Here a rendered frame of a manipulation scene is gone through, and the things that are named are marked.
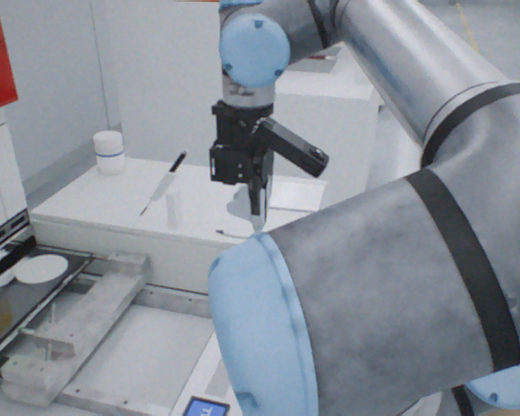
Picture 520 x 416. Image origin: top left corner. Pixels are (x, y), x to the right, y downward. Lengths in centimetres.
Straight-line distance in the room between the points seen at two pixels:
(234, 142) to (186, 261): 42
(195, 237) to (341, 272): 84
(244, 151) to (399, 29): 35
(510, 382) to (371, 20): 42
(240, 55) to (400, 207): 35
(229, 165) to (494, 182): 53
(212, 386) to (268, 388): 51
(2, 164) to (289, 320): 99
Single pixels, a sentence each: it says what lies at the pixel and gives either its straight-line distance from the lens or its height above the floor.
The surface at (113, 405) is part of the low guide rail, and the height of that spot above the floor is 85.
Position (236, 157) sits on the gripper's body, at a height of 124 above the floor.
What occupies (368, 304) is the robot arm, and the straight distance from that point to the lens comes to 25.
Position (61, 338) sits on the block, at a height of 91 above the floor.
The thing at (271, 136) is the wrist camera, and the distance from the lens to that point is 73.
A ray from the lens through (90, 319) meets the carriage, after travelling 104.
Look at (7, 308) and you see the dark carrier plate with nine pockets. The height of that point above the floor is 90.
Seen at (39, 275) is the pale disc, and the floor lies 90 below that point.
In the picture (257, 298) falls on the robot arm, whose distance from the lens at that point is 26.
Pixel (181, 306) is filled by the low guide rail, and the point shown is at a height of 84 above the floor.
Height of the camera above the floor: 152
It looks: 29 degrees down
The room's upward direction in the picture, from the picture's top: straight up
